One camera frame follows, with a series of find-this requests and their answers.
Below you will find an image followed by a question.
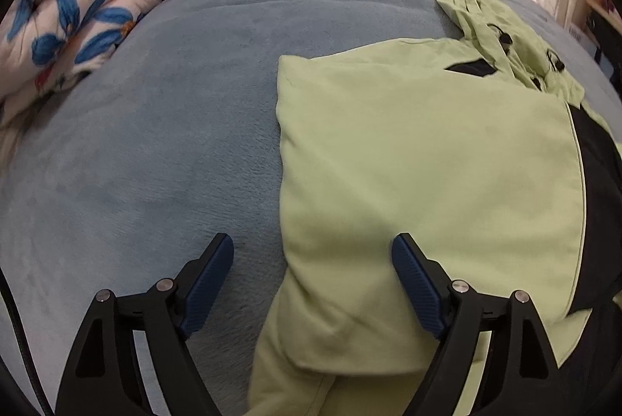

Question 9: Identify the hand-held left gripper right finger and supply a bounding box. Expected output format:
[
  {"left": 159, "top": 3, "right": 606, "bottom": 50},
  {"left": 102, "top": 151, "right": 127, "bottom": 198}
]
[{"left": 391, "top": 232, "right": 561, "bottom": 416}]

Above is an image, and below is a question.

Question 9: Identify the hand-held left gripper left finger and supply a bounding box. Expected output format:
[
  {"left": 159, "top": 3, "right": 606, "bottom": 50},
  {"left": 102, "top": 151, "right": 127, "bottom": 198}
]
[{"left": 54, "top": 232, "right": 235, "bottom": 416}]

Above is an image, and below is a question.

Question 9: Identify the green and black hooded jacket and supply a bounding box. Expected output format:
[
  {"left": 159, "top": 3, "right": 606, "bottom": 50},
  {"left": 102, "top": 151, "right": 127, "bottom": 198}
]
[{"left": 248, "top": 0, "right": 622, "bottom": 416}]

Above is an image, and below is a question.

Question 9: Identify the blue-grey bed blanket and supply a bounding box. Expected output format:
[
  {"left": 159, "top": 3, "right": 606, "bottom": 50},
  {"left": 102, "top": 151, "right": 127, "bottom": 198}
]
[{"left": 0, "top": 0, "right": 622, "bottom": 416}]

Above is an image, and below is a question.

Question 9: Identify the floral quilt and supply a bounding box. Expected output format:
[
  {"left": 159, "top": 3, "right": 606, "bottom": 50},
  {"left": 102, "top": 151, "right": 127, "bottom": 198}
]
[{"left": 0, "top": 0, "right": 195, "bottom": 125}]

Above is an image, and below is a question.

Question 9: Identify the black bag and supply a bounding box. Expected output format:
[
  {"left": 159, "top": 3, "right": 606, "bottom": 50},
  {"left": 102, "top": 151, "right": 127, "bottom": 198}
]
[{"left": 585, "top": 5, "right": 622, "bottom": 86}]

